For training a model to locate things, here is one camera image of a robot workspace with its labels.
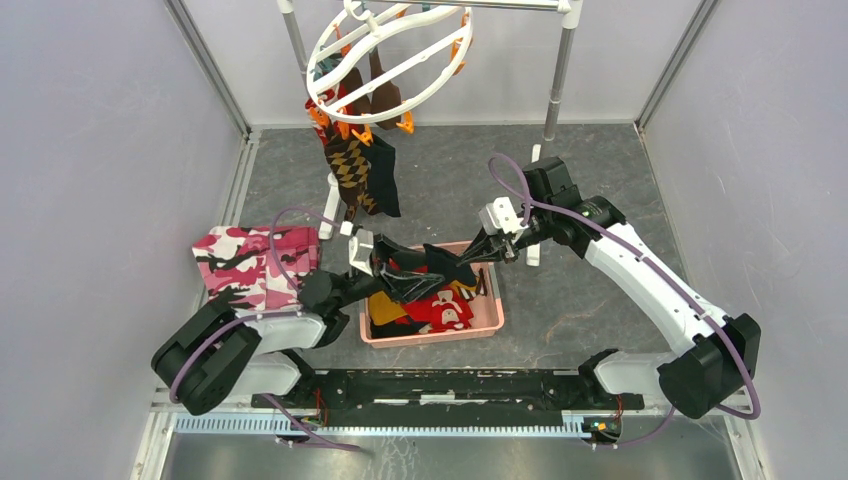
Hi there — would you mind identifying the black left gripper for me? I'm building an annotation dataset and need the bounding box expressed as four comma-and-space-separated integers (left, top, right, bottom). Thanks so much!
333, 233, 444, 310

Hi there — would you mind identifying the black sock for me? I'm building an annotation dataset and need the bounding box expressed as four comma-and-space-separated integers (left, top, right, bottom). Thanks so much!
365, 136, 401, 218
416, 244, 478, 288

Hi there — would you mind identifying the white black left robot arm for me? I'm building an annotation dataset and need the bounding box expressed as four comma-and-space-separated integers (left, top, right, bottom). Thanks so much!
151, 231, 461, 416

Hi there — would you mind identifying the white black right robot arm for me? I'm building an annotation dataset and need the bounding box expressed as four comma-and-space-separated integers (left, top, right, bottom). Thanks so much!
460, 154, 762, 420

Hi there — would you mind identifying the orange clothes clip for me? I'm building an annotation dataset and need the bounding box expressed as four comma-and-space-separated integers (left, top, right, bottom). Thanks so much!
396, 110, 416, 134
350, 124, 374, 146

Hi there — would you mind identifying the white round clip hanger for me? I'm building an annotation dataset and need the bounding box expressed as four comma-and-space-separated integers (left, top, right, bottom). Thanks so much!
305, 1, 475, 125

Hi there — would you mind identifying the yellow cloth in basket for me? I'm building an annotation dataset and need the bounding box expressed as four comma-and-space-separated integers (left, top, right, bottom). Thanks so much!
367, 282, 477, 326

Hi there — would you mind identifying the pink perforated plastic basket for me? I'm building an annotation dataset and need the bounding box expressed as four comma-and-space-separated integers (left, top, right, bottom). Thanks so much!
359, 263, 505, 349

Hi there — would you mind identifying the red white patterned sock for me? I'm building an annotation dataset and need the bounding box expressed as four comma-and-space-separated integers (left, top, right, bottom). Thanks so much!
402, 285, 475, 334

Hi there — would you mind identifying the white metal drying rack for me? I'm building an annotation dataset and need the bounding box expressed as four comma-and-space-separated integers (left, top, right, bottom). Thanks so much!
276, 0, 584, 268

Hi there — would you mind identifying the argyle brown yellow sock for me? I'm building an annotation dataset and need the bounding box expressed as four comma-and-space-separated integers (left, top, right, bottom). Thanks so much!
324, 134, 382, 221

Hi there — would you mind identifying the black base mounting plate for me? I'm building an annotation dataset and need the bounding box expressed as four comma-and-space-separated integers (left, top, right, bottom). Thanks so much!
277, 369, 645, 427

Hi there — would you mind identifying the red white santa sock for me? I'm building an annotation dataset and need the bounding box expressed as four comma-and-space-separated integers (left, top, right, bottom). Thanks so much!
304, 99, 335, 145

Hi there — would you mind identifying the pink camouflage folded cloth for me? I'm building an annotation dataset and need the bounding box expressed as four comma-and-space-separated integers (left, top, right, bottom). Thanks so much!
191, 226, 320, 312

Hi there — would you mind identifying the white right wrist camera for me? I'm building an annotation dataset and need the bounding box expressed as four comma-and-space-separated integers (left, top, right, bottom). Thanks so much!
478, 196, 526, 236

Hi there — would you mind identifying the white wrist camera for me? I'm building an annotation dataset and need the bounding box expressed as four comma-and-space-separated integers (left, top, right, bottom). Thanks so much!
339, 221, 375, 277
478, 196, 526, 236

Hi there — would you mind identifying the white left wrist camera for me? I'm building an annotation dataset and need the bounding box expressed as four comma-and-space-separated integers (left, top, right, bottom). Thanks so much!
339, 221, 375, 277

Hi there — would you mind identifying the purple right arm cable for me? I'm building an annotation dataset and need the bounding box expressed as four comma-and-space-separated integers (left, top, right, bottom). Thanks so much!
488, 153, 763, 452

